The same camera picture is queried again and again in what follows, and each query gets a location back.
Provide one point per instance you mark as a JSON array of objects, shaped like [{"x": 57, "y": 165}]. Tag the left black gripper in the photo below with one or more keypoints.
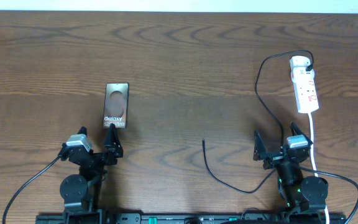
[{"x": 96, "y": 156}]

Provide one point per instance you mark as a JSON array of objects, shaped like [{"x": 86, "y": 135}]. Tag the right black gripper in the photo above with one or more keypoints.
[{"x": 272, "y": 158}]

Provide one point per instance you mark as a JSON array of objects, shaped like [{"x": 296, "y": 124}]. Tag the Galaxy smartphone bronze screen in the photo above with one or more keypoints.
[{"x": 116, "y": 105}]

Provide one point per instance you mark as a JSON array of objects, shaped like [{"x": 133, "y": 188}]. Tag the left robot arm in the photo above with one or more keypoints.
[{"x": 81, "y": 191}]

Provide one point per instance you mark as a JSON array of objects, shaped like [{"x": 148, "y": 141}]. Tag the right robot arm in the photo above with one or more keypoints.
[{"x": 304, "y": 195}]

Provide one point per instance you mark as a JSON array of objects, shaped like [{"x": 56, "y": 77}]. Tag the white USB charger adapter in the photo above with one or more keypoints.
[{"x": 301, "y": 61}]

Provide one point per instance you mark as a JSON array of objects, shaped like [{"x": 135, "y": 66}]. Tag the white power strip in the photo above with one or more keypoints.
[{"x": 305, "y": 90}]

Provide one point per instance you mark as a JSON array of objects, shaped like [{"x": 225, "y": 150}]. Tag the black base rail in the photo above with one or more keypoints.
[{"x": 136, "y": 218}]

